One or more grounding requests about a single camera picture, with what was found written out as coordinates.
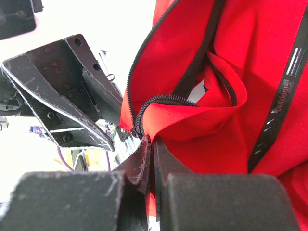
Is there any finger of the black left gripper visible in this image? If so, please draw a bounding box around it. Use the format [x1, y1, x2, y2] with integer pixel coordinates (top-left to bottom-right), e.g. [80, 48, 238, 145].
[26, 34, 122, 124]

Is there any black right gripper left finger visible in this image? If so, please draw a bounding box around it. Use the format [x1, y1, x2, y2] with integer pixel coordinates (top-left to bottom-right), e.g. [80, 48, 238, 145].
[0, 136, 151, 231]

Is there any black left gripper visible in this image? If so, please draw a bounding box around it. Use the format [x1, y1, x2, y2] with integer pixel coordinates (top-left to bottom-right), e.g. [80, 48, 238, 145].
[0, 55, 115, 152]

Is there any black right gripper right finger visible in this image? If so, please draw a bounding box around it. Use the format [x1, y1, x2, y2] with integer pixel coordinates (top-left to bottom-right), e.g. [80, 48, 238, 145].
[153, 138, 300, 231]

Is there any red zip jacket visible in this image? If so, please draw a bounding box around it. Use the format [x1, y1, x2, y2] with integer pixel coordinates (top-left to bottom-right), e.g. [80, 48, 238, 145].
[120, 0, 308, 231]

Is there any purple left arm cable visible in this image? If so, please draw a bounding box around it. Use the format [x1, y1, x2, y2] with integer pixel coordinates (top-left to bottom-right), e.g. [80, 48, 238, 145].
[56, 145, 111, 172]

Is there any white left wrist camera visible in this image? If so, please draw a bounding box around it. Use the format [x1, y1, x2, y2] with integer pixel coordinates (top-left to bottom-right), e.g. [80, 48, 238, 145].
[0, 0, 43, 40]

